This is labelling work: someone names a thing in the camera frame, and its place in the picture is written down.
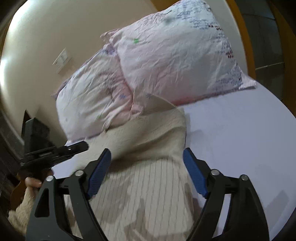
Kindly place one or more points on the wooden framed window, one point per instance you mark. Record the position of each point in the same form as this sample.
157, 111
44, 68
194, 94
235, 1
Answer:
268, 32

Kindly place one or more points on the person's left hand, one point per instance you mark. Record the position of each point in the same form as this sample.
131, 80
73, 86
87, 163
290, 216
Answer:
32, 183

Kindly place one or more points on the white wall switch panel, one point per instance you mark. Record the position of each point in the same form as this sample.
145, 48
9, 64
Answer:
62, 59

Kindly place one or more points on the pink floral pillow left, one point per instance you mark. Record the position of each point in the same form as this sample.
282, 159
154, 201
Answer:
95, 97

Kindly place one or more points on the pink floral pillow right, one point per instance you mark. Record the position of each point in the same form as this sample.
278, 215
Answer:
180, 54

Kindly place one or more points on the beige cable-knit sweater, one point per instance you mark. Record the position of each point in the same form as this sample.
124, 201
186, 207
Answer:
146, 193

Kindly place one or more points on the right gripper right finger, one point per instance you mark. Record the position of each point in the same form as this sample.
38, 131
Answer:
245, 218

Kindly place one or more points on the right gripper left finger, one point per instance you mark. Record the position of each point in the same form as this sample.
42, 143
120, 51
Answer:
62, 210

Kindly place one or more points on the fuzzy beige left sleeve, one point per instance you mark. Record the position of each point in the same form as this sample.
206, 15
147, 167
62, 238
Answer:
19, 218

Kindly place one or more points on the pink floral pillow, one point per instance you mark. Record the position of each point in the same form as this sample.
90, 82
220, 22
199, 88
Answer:
95, 97
180, 54

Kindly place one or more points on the lavender bed sheet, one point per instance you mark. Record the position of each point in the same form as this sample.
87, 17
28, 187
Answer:
247, 132

